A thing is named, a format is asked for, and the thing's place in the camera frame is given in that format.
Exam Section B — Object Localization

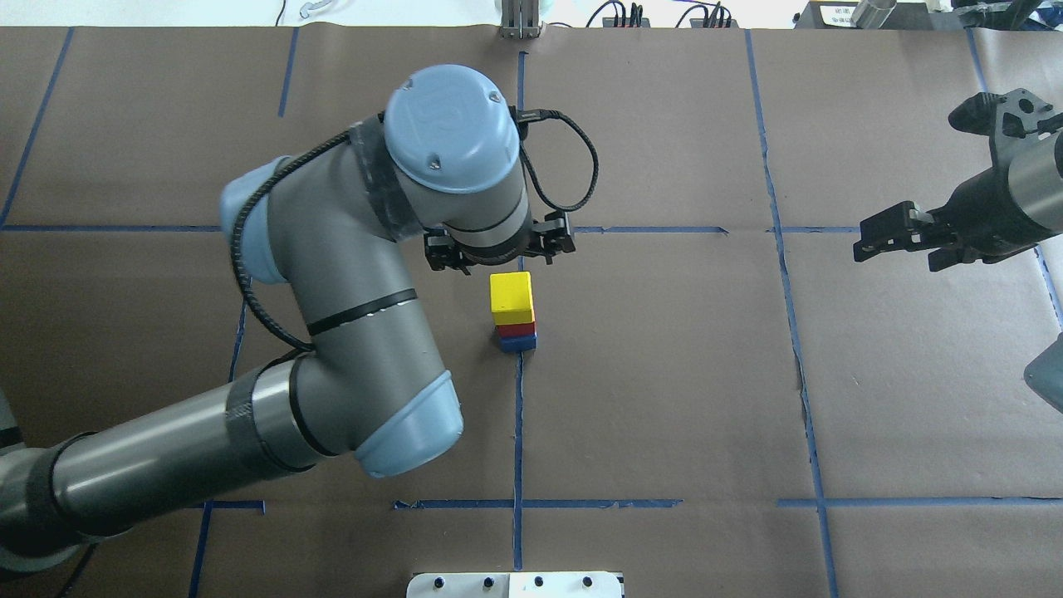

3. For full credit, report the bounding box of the aluminium frame post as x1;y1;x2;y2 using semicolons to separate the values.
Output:
497;0;544;39

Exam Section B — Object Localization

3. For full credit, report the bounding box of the orange black connector block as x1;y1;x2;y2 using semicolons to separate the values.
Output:
593;1;649;29

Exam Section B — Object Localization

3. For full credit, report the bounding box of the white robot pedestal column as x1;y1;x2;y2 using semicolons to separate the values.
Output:
405;571;626;597

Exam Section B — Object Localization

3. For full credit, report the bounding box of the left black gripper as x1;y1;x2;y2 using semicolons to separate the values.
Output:
423;211;575;276

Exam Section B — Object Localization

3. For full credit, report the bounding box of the small metal cup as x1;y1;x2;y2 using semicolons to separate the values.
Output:
850;0;898;30

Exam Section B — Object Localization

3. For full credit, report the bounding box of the red cube block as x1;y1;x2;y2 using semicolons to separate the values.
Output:
495;321;536;338

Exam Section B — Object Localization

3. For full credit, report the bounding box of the black box under cup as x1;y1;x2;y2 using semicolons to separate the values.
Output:
793;1;964;31

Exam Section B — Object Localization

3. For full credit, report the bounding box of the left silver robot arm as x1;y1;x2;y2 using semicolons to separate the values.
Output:
2;64;588;581

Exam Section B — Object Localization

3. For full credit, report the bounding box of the yellow cube block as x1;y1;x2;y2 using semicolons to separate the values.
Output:
489;270;536;326

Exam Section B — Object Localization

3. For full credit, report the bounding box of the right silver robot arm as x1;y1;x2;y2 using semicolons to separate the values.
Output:
850;88;1062;272

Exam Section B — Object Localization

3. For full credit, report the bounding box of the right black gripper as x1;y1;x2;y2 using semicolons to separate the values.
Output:
853;90;1062;272

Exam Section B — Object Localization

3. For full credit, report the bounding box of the blue cube block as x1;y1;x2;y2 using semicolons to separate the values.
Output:
497;334;538;355

